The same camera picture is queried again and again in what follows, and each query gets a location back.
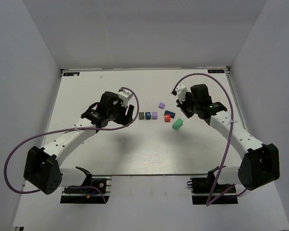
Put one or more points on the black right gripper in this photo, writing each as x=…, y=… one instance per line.
x=183, y=107

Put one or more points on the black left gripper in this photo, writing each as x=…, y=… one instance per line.
x=124, y=115

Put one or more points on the long dark blue block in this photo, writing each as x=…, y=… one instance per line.
x=172, y=114

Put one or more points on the green wooden block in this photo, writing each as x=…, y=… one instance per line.
x=177, y=124

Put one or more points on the olive wooden cube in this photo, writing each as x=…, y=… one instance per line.
x=141, y=115

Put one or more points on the small dark blue cube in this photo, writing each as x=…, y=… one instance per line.
x=147, y=115

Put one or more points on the purple wooden cube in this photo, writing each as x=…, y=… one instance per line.
x=161, y=105
x=154, y=115

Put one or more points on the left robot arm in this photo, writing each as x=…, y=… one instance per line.
x=43, y=165

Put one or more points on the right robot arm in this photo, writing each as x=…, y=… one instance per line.
x=260, y=162

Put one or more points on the red wooden cube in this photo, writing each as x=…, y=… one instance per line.
x=167, y=118

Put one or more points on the right blue table label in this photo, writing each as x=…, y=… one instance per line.
x=215, y=71

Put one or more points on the blue table label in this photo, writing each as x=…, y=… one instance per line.
x=215, y=71
x=70, y=74

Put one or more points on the left blue table label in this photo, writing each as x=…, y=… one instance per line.
x=70, y=74

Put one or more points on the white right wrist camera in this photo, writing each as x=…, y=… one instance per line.
x=180, y=91

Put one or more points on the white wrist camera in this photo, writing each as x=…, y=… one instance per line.
x=125, y=96
x=180, y=91

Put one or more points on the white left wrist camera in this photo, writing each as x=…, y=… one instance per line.
x=125, y=96

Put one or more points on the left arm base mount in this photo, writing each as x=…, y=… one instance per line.
x=98, y=193

